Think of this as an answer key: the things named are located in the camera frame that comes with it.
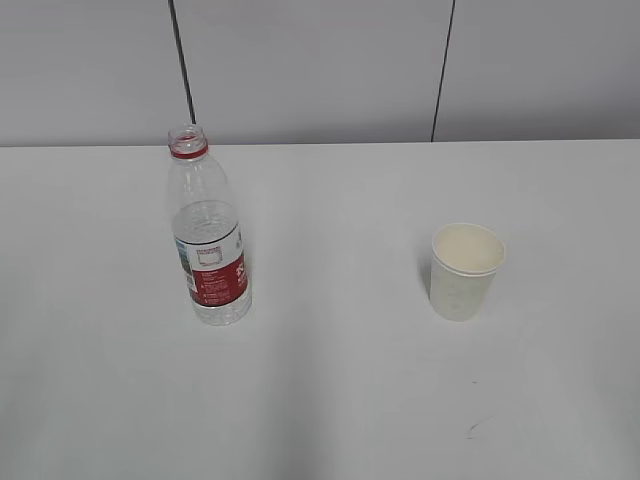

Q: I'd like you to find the clear plastic water bottle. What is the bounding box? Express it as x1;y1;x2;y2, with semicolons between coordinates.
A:
167;124;252;326

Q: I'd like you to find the white paper cup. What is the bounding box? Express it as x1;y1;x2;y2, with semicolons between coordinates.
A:
429;223;506;322

